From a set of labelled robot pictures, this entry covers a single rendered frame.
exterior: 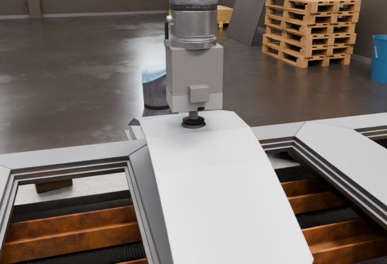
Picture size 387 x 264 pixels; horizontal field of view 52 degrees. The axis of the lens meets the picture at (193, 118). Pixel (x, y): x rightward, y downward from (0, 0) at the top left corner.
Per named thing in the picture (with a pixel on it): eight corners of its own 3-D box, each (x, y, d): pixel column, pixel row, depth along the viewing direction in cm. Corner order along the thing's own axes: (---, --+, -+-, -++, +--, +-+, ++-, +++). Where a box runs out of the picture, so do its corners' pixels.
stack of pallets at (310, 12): (355, 64, 563) (364, 0, 533) (303, 68, 539) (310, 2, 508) (305, 48, 674) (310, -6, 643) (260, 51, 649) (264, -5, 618)
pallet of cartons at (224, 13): (236, 26, 925) (237, 9, 911) (207, 27, 903) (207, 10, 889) (219, 21, 1021) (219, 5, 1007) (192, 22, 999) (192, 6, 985)
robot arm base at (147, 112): (137, 121, 152) (135, 97, 148) (175, 116, 156) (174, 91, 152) (145, 136, 139) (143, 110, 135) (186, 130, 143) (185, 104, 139)
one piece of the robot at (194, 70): (170, 27, 57) (172, 133, 63) (230, 26, 59) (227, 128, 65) (160, 19, 66) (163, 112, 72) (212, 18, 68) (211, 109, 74)
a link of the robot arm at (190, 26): (223, 10, 60) (170, 11, 58) (222, 41, 62) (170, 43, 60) (211, 6, 67) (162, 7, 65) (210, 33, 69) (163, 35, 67)
